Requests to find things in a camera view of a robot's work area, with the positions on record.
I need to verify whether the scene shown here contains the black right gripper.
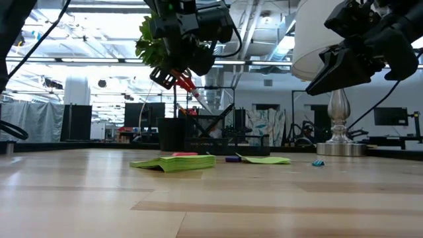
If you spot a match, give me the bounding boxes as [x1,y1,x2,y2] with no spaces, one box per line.
[305,0,419,97]

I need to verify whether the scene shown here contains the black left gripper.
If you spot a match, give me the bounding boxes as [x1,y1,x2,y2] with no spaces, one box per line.
[145,0,216,91]

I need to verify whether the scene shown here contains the red handled scissors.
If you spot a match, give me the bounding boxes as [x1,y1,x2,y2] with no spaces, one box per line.
[171,68,213,114]

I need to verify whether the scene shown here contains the black marker pen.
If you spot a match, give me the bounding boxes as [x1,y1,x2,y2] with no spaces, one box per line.
[190,114,215,137]
[198,103,235,136]

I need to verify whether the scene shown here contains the thick green sticky note pad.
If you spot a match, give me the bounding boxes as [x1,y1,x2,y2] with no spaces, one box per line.
[129,154,217,173]

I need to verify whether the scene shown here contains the thin green sticky note pad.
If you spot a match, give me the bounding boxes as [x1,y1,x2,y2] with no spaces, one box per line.
[235,151,292,165]

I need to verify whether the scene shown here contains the black mesh desk organizer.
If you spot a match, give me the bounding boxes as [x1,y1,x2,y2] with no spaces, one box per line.
[184,114,271,156]

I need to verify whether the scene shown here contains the white shade silver table lamp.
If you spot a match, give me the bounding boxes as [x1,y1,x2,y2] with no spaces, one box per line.
[291,0,367,157]

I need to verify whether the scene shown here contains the green potted plant black pot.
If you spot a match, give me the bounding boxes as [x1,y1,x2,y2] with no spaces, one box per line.
[134,11,214,152]

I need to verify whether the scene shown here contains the dark background monitor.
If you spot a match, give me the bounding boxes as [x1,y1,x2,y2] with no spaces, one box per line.
[124,102,166,128]

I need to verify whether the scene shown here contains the black tall background box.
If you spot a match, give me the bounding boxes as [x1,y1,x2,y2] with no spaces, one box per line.
[233,108,247,133]

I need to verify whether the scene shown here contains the red background boxes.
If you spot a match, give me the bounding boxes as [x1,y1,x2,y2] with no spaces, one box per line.
[117,126,138,143]

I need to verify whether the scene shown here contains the leaf print fabric panel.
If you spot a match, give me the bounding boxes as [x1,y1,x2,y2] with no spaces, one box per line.
[246,108,287,147]

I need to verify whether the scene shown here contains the black background rig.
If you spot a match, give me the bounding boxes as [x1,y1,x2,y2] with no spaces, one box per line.
[350,111,423,150]

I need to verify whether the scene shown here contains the black background panel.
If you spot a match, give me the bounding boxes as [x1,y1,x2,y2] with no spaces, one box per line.
[60,104,93,142]

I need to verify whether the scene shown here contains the grey background curtain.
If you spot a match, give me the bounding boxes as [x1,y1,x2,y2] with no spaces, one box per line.
[0,100,65,143]

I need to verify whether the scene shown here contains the silver ribbed air duct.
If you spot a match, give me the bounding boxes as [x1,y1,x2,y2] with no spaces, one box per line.
[203,64,226,110]

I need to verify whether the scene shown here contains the black metal stand frame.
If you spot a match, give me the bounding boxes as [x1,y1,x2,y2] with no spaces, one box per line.
[291,89,332,146]
[186,85,236,116]

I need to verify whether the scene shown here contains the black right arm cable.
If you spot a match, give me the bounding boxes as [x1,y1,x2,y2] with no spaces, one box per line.
[348,79,403,130]

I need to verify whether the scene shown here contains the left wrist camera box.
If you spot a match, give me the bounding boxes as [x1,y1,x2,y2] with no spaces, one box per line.
[197,2,235,44]

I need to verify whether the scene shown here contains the thin white cord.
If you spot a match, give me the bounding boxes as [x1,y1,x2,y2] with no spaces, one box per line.
[137,81,156,141]

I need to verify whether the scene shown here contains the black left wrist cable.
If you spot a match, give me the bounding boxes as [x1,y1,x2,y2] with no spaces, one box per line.
[211,24,245,59]

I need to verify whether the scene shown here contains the black wall screen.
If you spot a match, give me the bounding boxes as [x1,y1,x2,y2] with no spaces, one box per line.
[373,106,409,127]

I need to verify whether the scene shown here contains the black aluminium table frame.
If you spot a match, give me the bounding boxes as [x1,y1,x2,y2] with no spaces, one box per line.
[0,141,423,162]

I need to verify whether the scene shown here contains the black left arm base cable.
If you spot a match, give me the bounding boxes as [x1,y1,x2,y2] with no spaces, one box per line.
[8,0,73,81]

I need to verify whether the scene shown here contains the black cable loop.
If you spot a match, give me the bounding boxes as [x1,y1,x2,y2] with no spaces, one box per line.
[0,119,30,141]

